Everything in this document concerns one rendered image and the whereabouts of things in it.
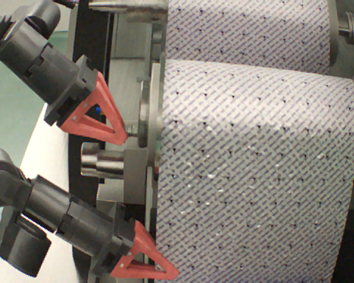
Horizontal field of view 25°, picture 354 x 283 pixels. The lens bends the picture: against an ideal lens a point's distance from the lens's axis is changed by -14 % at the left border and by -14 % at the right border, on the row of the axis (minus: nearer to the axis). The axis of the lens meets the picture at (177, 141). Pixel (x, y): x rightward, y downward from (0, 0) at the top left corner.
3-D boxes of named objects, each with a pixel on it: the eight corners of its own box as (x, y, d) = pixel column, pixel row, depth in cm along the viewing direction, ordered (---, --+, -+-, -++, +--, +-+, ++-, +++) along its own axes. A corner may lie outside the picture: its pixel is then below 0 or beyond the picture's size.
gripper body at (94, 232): (102, 281, 96) (49, 251, 95) (106, 245, 106) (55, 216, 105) (127, 245, 94) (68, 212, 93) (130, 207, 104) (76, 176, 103)
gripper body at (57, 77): (53, 131, 96) (12, 92, 94) (60, 101, 105) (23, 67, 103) (89, 88, 94) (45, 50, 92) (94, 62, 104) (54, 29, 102)
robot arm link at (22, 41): (-14, 59, 95) (10, 28, 92) (2, 35, 101) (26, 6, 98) (19, 91, 97) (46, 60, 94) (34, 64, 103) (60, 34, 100)
